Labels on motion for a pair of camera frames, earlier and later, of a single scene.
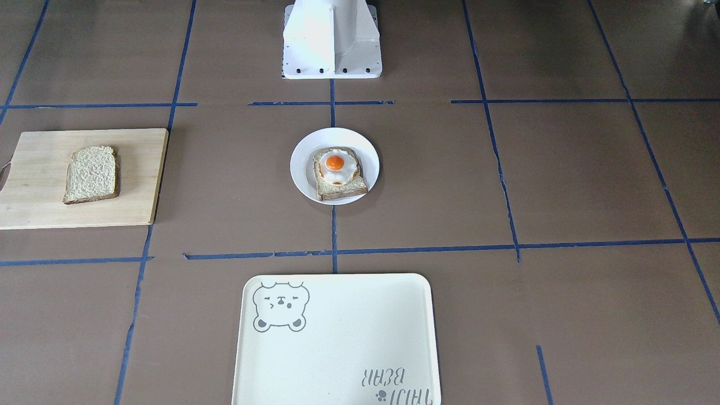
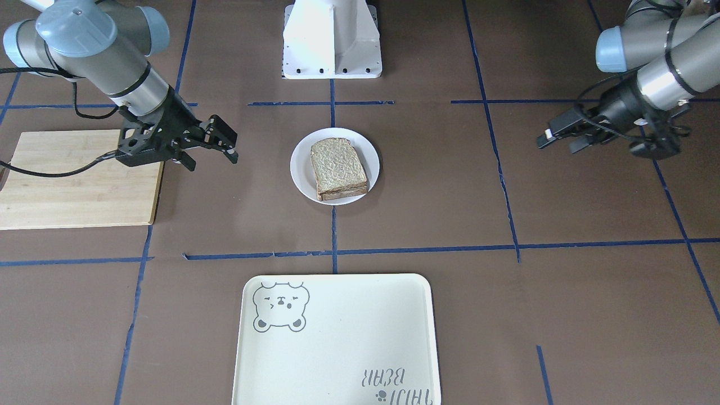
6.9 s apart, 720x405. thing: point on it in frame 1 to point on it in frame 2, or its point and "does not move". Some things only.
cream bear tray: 336,339 does not move
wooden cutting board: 35,180 does not move
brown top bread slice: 92,175 to 337,166
